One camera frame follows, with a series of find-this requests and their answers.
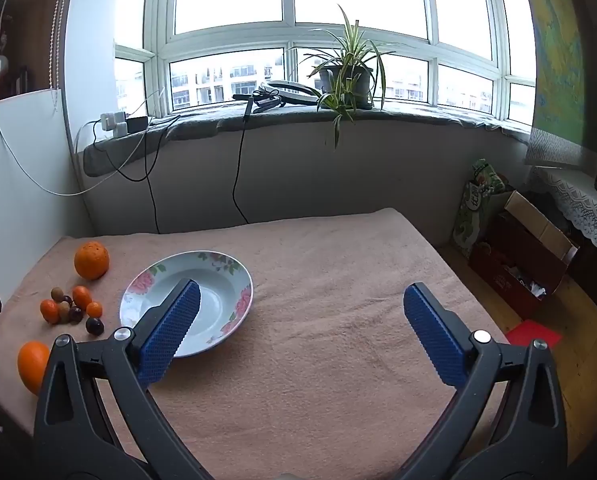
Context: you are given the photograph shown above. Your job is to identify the white chargers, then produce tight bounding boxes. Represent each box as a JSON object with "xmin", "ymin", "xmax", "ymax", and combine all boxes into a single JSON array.
[{"xmin": 101, "ymin": 112, "xmax": 128, "ymax": 136}]

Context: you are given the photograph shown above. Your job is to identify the black corded device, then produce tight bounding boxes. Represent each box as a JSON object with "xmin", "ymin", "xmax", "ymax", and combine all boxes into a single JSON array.
[{"xmin": 232, "ymin": 91, "xmax": 286, "ymax": 122}]

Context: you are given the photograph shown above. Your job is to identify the large bumpy orange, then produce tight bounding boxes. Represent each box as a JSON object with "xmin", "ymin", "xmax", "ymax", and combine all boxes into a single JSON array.
[{"xmin": 74, "ymin": 241, "xmax": 110, "ymax": 281}]

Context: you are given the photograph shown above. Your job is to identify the dark plant pot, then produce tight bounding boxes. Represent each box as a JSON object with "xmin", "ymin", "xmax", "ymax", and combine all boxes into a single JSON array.
[{"xmin": 319, "ymin": 64, "xmax": 374, "ymax": 110}]

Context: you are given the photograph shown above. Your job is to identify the white board panel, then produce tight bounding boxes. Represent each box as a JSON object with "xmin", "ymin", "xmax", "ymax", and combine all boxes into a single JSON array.
[{"xmin": 0, "ymin": 87, "xmax": 86, "ymax": 306}]

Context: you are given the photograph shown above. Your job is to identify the floral white plate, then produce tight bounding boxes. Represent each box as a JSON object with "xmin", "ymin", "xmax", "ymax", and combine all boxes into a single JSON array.
[{"xmin": 119, "ymin": 251, "xmax": 254, "ymax": 359}]

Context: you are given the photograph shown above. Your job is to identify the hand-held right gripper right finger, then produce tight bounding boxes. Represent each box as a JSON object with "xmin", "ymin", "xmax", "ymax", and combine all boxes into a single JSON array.
[{"xmin": 403, "ymin": 282, "xmax": 569, "ymax": 480}]

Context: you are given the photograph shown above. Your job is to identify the spider plant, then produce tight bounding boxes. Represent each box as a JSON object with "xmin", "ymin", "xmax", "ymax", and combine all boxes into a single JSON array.
[{"xmin": 288, "ymin": 5, "xmax": 414, "ymax": 151}]

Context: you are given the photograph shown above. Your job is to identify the wooden shelf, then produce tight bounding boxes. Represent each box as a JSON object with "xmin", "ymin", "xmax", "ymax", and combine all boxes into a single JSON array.
[{"xmin": 0, "ymin": 0, "xmax": 79, "ymax": 108}]

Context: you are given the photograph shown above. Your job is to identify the white lace cloth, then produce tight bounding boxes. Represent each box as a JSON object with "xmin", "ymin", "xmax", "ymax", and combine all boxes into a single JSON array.
[{"xmin": 531, "ymin": 165, "xmax": 597, "ymax": 266}]

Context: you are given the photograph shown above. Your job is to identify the pink blanket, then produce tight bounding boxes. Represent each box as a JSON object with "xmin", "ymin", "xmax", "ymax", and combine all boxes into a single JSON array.
[{"xmin": 0, "ymin": 207, "xmax": 512, "ymax": 480}]

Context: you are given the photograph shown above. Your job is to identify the red cardboard box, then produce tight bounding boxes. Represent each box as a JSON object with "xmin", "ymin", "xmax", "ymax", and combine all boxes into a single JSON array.
[{"xmin": 469, "ymin": 190, "xmax": 579, "ymax": 321}]

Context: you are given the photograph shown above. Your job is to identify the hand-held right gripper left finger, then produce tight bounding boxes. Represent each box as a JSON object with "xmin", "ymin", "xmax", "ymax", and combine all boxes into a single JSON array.
[{"xmin": 33, "ymin": 278, "xmax": 214, "ymax": 480}]

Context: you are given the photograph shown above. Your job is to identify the grey round device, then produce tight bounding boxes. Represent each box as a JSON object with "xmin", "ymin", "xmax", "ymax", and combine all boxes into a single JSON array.
[{"xmin": 258, "ymin": 81, "xmax": 322, "ymax": 107}]

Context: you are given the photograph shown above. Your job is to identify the red flat sheet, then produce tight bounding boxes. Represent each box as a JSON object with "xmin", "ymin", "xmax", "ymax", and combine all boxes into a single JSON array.
[{"xmin": 506, "ymin": 319, "xmax": 564, "ymax": 348}]

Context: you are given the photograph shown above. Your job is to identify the green printed bag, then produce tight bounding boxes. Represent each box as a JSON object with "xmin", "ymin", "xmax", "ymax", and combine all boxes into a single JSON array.
[{"xmin": 451, "ymin": 159, "xmax": 514, "ymax": 261}]

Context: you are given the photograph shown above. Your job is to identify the white cable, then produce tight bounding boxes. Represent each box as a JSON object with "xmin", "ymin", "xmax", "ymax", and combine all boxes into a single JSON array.
[{"xmin": 0, "ymin": 0, "xmax": 166, "ymax": 197}]

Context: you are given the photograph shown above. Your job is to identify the wall map poster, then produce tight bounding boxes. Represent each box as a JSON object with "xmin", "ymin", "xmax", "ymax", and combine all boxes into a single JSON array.
[{"xmin": 523, "ymin": 0, "xmax": 597, "ymax": 168}]

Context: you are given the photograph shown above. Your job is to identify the black device cable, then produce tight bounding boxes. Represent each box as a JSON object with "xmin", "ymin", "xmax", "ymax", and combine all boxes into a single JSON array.
[{"xmin": 231, "ymin": 110, "xmax": 253, "ymax": 224}]

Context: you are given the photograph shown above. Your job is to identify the smooth round orange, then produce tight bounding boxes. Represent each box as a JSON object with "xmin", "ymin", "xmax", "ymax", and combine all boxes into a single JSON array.
[{"xmin": 17, "ymin": 341, "xmax": 52, "ymax": 396}]

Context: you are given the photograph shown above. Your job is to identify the white window frame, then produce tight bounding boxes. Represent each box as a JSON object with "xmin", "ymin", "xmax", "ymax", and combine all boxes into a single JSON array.
[{"xmin": 113, "ymin": 0, "xmax": 537, "ymax": 128}]

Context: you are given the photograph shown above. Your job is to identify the black adapter cable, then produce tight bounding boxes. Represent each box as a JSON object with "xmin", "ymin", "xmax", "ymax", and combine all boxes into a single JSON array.
[{"xmin": 92, "ymin": 120, "xmax": 162, "ymax": 234}]

